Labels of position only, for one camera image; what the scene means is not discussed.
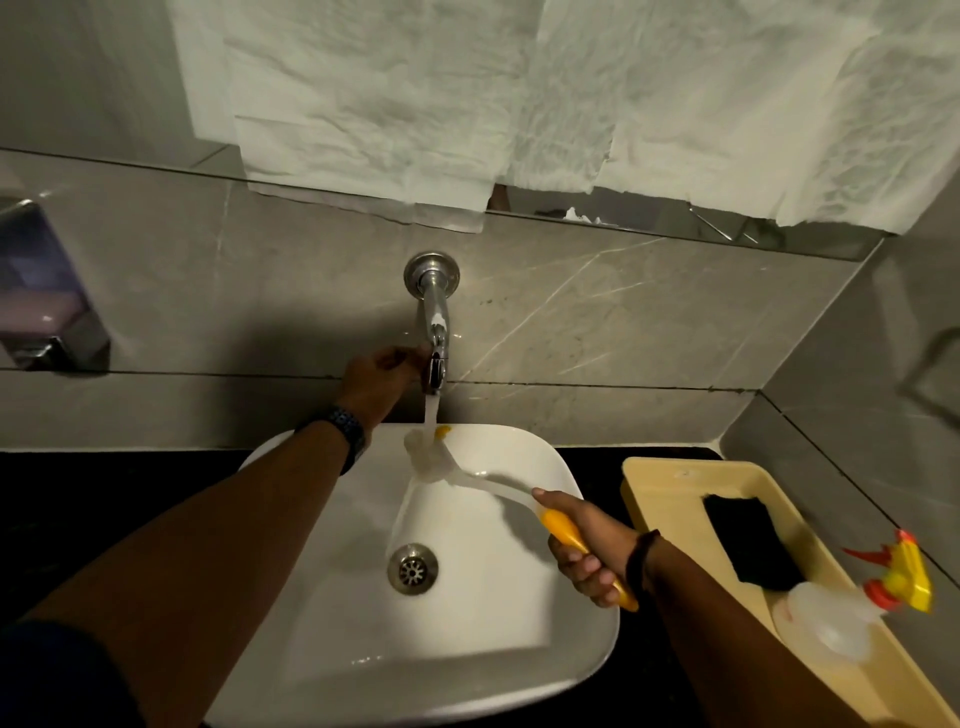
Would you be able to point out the person's left hand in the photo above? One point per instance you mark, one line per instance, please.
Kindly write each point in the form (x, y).
(371, 386)

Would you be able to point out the person's right hand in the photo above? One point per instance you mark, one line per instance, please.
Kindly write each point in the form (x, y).
(596, 540)

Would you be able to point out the person's left fingers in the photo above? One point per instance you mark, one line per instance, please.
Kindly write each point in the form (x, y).
(401, 358)

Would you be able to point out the person's right thumb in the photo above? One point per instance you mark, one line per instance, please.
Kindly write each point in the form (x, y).
(559, 501)

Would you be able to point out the chrome wall faucet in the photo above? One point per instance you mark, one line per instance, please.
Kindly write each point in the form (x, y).
(434, 307)

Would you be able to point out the person's left forearm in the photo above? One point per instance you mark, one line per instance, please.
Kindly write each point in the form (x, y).
(225, 555)

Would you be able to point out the person's right forearm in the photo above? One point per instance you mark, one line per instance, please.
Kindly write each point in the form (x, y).
(739, 645)

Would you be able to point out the dark wristwatch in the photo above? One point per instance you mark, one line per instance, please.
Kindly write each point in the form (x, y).
(341, 429)

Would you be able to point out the black wristband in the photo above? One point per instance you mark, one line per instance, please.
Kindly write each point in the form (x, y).
(639, 561)

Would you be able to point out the beige plastic tray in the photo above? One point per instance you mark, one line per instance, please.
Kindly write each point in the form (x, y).
(675, 495)

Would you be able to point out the white ceramic sink basin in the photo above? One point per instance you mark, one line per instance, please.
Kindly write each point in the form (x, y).
(465, 630)

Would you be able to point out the metal sink drain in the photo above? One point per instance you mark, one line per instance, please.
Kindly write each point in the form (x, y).
(412, 570)

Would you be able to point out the black sponge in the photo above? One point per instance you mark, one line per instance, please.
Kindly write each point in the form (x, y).
(754, 544)

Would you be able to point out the clear spray bottle yellow trigger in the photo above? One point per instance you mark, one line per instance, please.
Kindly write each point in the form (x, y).
(825, 619)

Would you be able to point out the dark blue sleeve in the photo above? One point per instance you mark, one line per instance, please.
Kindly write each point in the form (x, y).
(60, 682)

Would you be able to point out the wall soap dispenser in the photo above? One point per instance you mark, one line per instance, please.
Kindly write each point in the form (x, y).
(45, 300)

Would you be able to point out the wall mirror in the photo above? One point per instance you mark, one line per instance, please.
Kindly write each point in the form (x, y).
(90, 75)

